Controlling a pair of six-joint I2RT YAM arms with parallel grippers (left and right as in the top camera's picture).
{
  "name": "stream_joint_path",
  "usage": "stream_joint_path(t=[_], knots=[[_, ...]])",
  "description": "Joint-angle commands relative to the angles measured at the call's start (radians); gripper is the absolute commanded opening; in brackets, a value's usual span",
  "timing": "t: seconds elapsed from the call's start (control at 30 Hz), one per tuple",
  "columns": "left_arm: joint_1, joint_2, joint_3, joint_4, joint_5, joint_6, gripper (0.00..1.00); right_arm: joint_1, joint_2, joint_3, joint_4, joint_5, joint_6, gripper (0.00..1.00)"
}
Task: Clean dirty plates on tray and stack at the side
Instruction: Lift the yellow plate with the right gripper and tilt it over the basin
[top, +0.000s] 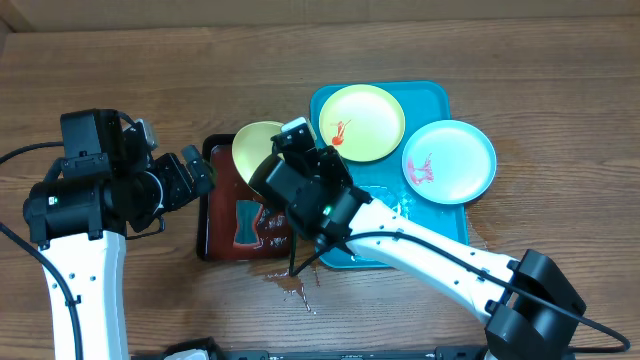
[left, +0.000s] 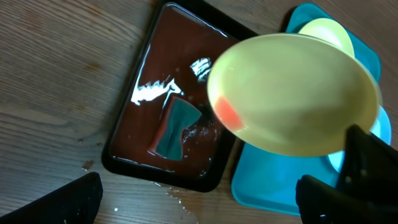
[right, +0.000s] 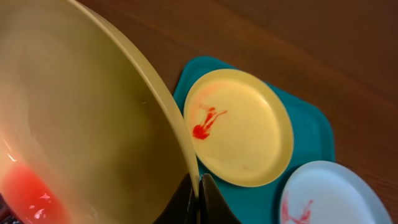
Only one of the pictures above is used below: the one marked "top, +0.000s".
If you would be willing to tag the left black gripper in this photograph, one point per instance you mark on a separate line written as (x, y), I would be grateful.
(181, 192)

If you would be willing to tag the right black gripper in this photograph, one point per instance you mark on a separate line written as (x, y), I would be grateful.
(334, 167)

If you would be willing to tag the light blue plate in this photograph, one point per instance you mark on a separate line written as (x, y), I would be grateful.
(449, 162)

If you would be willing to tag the orange and green sponge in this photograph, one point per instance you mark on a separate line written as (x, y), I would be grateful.
(248, 215)

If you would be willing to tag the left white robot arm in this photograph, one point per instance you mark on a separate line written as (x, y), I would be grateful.
(78, 218)

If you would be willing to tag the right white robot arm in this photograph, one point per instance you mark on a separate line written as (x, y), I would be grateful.
(528, 308)

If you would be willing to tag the black tray with red water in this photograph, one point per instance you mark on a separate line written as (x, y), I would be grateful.
(217, 212)

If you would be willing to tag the teal plastic tray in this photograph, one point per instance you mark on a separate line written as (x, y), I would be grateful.
(423, 102)

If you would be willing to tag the yellow plate with ketchup far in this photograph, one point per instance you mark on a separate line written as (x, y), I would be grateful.
(364, 123)

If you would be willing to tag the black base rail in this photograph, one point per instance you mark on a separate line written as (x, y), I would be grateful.
(208, 349)

